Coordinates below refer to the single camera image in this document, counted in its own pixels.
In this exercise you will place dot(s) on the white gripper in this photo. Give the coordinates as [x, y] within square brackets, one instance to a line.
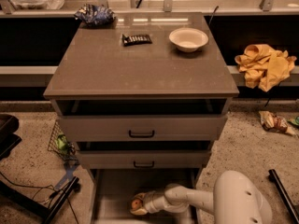
[151, 202]

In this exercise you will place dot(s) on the orange fruit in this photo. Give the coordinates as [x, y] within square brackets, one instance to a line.
[136, 204]

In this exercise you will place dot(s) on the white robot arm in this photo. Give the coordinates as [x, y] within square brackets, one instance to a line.
[234, 200]

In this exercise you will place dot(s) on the bottom open drawer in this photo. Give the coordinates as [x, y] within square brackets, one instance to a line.
[116, 188]

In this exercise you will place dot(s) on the middle grey drawer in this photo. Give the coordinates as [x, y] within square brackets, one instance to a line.
[138, 159]

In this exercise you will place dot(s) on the grey drawer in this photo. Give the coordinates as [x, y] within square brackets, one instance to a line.
[142, 128]
[138, 159]

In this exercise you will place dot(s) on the top grey drawer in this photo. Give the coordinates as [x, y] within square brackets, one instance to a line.
[142, 128]

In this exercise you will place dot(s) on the grey drawer cabinet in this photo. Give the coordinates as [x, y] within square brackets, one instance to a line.
[99, 76]

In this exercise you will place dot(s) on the black base leg left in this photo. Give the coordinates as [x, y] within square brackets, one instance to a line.
[47, 209]

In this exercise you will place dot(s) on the black base leg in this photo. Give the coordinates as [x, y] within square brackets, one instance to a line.
[292, 209]
[47, 209]

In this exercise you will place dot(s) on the black base leg right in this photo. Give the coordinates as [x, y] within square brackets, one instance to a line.
[292, 209]

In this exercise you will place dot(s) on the brown snack bag on floor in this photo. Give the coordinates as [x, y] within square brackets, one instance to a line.
[276, 124]

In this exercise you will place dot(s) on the black snack bar wrapper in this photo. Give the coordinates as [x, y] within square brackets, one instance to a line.
[132, 40]

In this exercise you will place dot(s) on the white bowl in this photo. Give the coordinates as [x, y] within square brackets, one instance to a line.
[188, 39]

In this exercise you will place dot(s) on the green item on floor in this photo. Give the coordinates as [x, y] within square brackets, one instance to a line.
[294, 121]

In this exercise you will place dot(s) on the yellow crumpled cloth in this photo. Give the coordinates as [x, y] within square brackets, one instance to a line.
[264, 67]

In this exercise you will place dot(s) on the blue chip bag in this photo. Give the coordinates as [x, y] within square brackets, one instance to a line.
[93, 15]

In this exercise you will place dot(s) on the wire basket with green item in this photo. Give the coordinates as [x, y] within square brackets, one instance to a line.
[59, 145]

